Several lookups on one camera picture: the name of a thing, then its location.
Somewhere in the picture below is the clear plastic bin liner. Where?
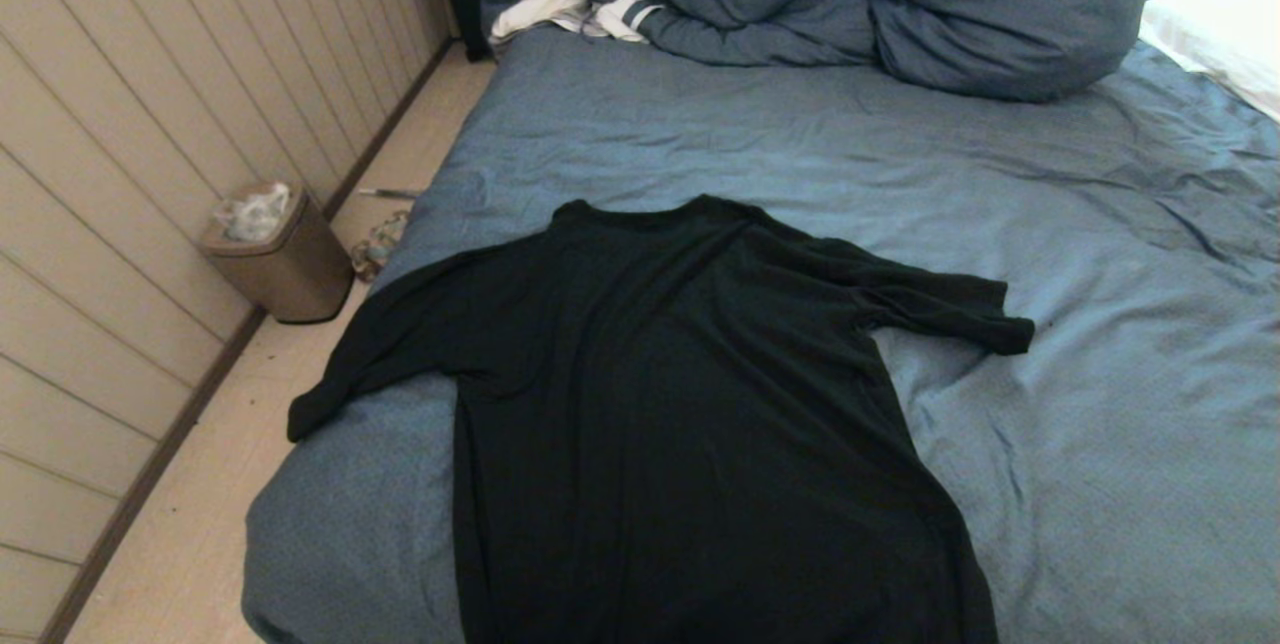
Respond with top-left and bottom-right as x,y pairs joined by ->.
215,182 -> 293,243

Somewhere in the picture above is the black moon print T-shirt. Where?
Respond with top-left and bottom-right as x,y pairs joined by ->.
287,194 -> 1037,644

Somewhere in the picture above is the white pillow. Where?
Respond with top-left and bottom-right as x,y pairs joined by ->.
1140,0 -> 1280,123

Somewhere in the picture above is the patterned item on floor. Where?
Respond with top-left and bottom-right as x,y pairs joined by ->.
350,211 -> 413,283

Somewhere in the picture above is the brown trash bin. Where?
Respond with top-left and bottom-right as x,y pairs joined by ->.
197,182 -> 355,325

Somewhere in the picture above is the white garment with blue stripes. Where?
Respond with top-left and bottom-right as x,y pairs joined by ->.
488,0 -> 663,45

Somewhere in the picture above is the blue bed sheet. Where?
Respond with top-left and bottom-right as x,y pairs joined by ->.
240,24 -> 1280,644

